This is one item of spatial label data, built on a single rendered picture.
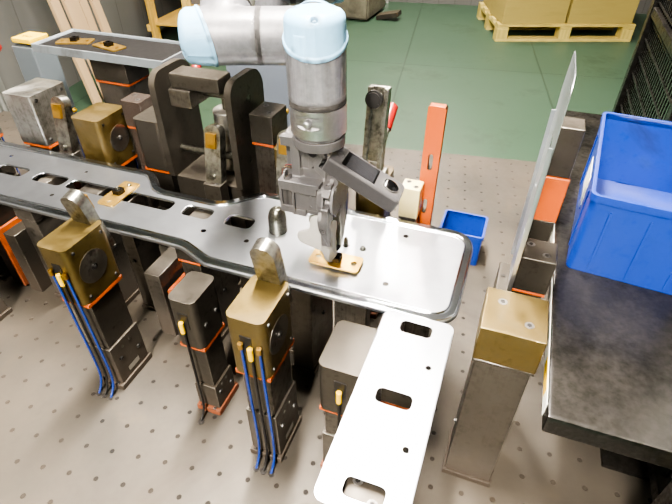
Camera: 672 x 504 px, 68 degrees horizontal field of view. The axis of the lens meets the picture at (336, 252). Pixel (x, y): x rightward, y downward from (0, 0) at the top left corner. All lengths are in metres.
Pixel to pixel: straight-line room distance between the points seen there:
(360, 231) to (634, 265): 0.42
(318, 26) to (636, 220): 0.48
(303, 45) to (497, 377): 0.48
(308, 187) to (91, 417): 0.62
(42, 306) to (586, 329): 1.12
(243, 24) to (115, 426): 0.73
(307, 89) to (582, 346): 0.47
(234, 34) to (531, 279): 0.53
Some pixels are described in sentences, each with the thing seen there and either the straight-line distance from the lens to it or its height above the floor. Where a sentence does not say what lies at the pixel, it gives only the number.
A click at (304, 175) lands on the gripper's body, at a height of 1.16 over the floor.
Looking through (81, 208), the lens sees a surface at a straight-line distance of 0.88.
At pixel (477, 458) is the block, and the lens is 0.88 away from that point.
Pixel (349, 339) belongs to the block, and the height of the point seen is 0.98.
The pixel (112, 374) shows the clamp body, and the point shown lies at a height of 0.73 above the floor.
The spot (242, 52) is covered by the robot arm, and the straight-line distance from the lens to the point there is 0.72.
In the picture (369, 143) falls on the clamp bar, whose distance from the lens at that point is 0.90.
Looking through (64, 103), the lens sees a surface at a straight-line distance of 1.25.
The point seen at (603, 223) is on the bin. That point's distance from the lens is 0.78.
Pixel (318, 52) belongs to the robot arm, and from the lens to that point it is 0.61.
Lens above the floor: 1.52
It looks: 39 degrees down
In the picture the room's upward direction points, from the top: straight up
